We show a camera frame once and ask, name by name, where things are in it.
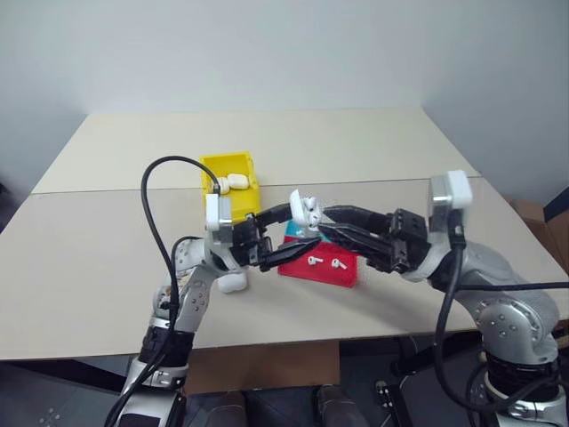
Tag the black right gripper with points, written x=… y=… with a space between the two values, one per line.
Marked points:
x=406 y=240

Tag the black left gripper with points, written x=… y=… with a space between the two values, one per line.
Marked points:
x=249 y=240

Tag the white charging case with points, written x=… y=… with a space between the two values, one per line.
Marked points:
x=233 y=284
x=238 y=181
x=223 y=185
x=297 y=211

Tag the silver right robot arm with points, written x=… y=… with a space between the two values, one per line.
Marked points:
x=502 y=311

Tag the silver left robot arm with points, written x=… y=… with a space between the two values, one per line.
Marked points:
x=191 y=302

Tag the yellow plastic bin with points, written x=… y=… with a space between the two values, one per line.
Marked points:
x=240 y=207

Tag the closed white charging case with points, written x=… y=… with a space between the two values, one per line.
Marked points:
x=238 y=181
x=223 y=185

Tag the brown cardboard box under table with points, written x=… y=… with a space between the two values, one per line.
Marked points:
x=266 y=367

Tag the teal plastic tray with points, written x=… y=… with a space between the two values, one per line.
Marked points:
x=293 y=229

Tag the red plastic tray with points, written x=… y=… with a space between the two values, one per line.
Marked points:
x=342 y=278

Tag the black stand leg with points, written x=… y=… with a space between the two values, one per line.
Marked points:
x=384 y=400

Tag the dark rounded shape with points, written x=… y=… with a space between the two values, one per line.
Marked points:
x=336 y=407
x=227 y=409

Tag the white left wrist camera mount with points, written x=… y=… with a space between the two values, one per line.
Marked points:
x=218 y=211

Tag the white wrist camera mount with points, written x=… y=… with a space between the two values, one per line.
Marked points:
x=458 y=189
x=218 y=211

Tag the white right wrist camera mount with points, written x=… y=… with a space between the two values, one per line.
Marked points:
x=458 y=189

